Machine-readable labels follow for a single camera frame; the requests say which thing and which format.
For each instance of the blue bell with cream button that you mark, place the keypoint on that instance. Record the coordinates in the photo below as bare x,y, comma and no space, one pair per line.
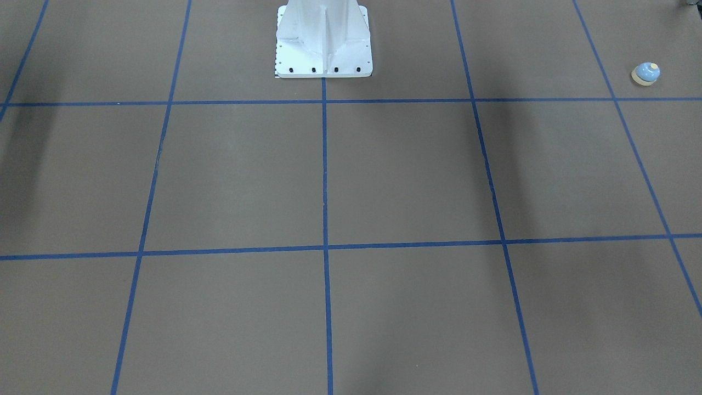
646,74

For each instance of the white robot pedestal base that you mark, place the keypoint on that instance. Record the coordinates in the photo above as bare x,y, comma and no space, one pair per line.
323,39

